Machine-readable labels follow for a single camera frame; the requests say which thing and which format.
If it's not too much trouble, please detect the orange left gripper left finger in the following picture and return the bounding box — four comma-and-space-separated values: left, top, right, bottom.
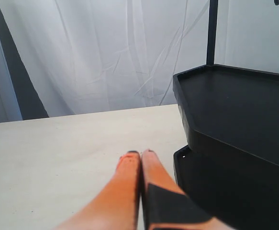
56, 151, 141, 230

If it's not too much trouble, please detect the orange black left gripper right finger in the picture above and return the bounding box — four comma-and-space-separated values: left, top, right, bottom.
141, 149, 228, 230

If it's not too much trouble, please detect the black metal shelf rack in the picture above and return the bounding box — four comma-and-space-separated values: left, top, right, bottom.
173, 0, 279, 230

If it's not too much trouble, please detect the dark vertical stand panel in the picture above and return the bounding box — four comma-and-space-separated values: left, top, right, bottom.
0, 9, 48, 120

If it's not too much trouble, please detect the white backdrop curtain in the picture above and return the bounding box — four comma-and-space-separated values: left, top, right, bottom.
0, 0, 279, 125

